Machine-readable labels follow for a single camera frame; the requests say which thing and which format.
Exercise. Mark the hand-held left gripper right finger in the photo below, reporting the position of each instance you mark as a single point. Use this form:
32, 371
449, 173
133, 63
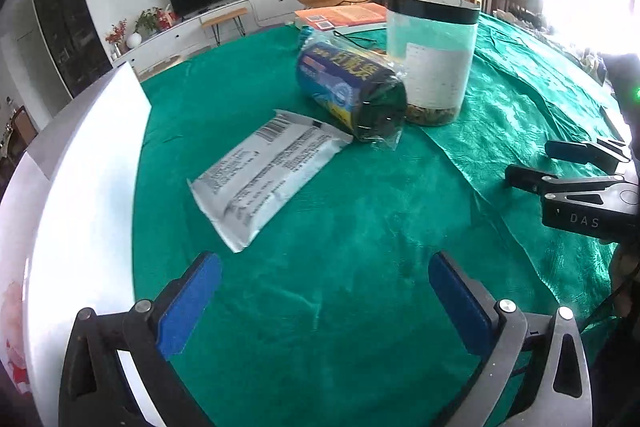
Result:
460, 307

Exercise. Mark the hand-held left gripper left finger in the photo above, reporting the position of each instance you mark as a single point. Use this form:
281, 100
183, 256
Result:
187, 307

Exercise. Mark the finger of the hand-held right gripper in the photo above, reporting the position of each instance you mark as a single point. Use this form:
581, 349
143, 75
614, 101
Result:
570, 149
525, 178

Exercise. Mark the white storage box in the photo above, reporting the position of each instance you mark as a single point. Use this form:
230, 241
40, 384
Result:
85, 207

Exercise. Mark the grey printed packet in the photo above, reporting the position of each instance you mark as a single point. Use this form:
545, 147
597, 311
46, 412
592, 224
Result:
265, 172

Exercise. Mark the pink plastic bag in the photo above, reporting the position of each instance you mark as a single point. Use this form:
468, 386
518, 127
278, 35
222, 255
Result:
11, 307

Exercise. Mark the red snack packet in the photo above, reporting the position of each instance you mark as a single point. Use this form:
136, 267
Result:
17, 374

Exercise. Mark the blue roll of garbage bags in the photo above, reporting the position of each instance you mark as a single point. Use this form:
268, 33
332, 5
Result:
340, 82

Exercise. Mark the green tablecloth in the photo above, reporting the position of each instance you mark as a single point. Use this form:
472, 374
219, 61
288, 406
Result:
350, 232

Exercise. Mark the clear plastic jar black lid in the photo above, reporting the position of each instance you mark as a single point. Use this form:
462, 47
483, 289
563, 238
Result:
435, 72

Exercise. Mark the black eyeglasses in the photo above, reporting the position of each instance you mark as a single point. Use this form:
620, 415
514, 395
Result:
350, 41

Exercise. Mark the orange book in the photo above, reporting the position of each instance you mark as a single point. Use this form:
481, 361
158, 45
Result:
350, 14

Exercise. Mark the white television console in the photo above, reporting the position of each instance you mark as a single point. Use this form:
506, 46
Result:
165, 39

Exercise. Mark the red flowers in vase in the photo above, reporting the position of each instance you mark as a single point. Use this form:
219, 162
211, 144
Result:
122, 38

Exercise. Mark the green plant with red flowers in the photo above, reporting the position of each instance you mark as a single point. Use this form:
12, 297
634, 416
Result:
152, 19

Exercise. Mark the wooden bench with metal legs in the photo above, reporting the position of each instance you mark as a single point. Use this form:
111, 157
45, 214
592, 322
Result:
222, 16

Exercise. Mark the dark glass cabinet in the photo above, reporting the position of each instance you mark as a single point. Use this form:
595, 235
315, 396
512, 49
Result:
65, 22

